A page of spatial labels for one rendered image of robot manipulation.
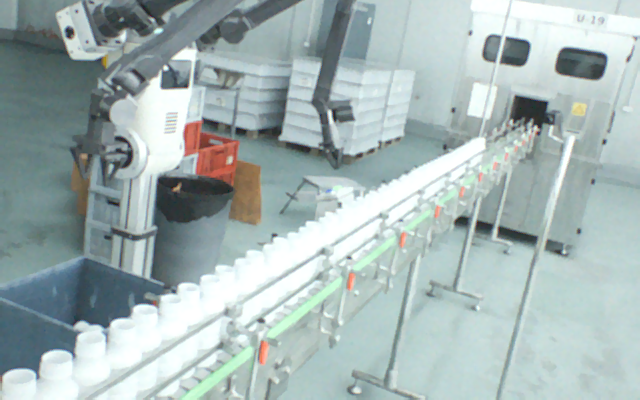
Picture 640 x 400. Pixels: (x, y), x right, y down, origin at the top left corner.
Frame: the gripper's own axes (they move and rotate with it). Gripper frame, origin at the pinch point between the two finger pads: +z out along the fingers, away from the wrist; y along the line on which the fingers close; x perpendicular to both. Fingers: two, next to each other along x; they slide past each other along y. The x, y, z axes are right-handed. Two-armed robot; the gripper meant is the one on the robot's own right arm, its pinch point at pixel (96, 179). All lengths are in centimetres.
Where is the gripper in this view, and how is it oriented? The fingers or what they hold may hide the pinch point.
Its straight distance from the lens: 157.1
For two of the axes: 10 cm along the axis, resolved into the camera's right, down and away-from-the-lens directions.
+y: 8.9, 2.6, -3.6
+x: 4.1, -1.5, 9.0
